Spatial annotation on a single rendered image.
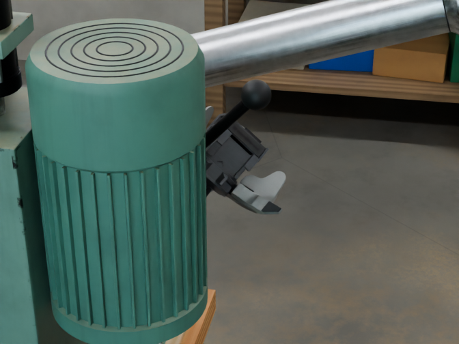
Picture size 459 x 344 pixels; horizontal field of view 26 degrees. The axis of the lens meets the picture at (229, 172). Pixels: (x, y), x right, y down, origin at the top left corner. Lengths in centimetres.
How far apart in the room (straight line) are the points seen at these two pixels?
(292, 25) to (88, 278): 59
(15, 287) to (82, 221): 14
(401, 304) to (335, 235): 42
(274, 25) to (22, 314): 61
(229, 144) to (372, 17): 32
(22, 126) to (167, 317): 25
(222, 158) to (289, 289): 194
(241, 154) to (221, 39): 29
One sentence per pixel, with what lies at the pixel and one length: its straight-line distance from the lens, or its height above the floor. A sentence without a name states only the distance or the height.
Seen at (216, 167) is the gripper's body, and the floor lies 127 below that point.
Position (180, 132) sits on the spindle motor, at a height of 144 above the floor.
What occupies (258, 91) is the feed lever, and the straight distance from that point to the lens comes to 111.
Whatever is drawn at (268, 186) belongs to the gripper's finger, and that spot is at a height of 126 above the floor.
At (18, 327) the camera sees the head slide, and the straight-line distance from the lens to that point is 113.
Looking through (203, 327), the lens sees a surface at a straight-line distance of 153.
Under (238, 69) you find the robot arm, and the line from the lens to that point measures 149.
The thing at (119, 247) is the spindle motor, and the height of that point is 133.
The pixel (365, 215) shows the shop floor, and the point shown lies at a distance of 356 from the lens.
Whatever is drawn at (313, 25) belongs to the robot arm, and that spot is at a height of 135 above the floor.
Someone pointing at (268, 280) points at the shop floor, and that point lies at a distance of 320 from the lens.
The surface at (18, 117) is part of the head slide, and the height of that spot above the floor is 142.
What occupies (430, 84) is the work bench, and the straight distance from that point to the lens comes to 398.
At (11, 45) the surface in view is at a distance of 101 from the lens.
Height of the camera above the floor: 189
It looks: 30 degrees down
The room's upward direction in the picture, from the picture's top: straight up
